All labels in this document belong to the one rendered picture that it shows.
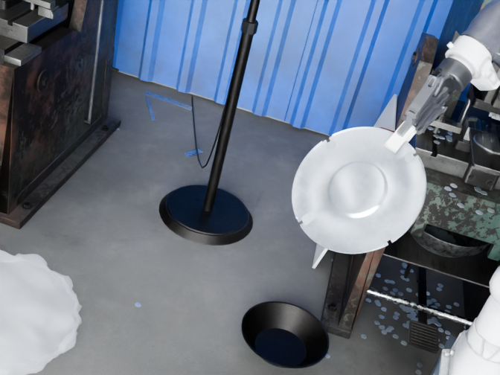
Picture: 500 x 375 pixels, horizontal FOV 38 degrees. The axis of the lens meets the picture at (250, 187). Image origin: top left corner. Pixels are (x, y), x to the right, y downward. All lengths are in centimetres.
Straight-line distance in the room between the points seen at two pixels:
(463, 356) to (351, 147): 63
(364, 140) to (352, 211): 17
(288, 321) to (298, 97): 149
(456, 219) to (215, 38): 178
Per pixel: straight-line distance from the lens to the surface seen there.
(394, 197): 152
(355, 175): 155
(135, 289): 256
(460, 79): 160
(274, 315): 254
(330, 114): 373
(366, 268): 243
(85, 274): 259
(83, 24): 289
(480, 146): 234
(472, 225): 240
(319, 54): 359
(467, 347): 191
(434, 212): 237
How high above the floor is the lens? 172
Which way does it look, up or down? 32 degrees down
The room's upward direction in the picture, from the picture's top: 15 degrees clockwise
